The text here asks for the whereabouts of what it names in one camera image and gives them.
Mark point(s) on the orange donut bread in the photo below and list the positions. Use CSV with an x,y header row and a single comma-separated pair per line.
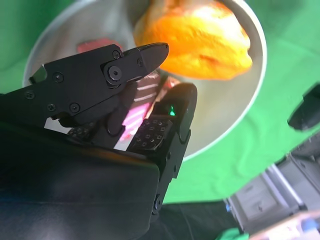
x,y
200,45

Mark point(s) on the green tablecloth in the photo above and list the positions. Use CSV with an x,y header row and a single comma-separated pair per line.
x,y
275,50

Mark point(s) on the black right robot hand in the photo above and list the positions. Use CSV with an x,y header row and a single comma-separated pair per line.
x,y
75,187

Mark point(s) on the grey round bowl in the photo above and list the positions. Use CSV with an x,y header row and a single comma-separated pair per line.
x,y
225,105

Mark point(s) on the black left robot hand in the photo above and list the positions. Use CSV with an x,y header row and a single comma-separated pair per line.
x,y
307,112

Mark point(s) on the pink brown striped cake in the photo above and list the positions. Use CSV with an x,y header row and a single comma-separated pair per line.
x,y
143,100

